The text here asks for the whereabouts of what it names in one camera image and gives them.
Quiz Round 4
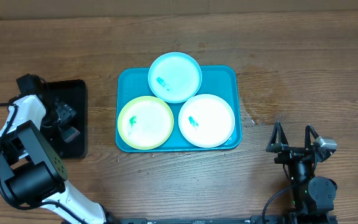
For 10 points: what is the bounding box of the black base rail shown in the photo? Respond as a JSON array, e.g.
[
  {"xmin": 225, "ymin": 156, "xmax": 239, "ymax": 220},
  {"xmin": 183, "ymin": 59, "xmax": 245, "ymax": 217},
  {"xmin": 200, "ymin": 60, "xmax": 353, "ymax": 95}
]
[{"xmin": 107, "ymin": 215, "xmax": 338, "ymax": 224}]

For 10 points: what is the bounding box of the cardboard backdrop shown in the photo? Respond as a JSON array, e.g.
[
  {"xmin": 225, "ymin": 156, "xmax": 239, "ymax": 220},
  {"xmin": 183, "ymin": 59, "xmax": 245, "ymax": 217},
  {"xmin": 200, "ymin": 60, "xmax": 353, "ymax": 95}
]
[{"xmin": 0, "ymin": 0, "xmax": 358, "ymax": 20}]

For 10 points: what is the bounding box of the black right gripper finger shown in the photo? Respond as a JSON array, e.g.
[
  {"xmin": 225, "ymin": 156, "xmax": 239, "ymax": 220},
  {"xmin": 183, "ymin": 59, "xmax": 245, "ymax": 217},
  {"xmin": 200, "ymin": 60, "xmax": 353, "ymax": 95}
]
[
  {"xmin": 266, "ymin": 121, "xmax": 289, "ymax": 152},
  {"xmin": 305, "ymin": 124, "xmax": 319, "ymax": 148}
]

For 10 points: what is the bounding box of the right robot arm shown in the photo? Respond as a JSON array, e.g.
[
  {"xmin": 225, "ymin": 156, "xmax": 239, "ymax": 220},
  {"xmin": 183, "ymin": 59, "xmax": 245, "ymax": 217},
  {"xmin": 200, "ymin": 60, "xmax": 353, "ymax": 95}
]
[{"xmin": 261, "ymin": 121, "xmax": 337, "ymax": 223}]

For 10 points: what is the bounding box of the light blue plate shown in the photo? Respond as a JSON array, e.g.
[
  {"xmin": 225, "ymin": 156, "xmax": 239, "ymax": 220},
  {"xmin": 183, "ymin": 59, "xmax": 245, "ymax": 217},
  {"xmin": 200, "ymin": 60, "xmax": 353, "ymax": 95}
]
[{"xmin": 147, "ymin": 52, "xmax": 202, "ymax": 103}]

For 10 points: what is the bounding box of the black plastic tray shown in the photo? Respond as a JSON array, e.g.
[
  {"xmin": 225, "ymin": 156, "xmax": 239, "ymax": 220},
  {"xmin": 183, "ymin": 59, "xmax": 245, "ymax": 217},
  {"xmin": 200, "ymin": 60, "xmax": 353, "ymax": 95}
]
[{"xmin": 40, "ymin": 80, "xmax": 88, "ymax": 159}]

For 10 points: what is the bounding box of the yellow-green plate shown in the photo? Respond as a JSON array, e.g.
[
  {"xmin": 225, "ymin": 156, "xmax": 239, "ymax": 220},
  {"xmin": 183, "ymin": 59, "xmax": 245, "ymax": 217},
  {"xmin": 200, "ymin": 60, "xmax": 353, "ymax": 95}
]
[{"xmin": 117, "ymin": 96, "xmax": 174, "ymax": 150}]

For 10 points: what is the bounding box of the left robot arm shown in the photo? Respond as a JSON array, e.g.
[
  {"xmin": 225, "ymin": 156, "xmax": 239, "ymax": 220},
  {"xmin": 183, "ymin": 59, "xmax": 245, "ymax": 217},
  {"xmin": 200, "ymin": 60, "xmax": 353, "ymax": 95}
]
[{"xmin": 0, "ymin": 74, "xmax": 114, "ymax": 223}]

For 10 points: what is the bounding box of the white plate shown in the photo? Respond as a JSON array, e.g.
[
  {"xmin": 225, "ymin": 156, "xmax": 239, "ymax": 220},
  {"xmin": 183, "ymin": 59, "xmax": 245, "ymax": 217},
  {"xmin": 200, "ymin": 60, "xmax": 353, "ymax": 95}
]
[{"xmin": 178, "ymin": 94, "xmax": 235, "ymax": 148}]

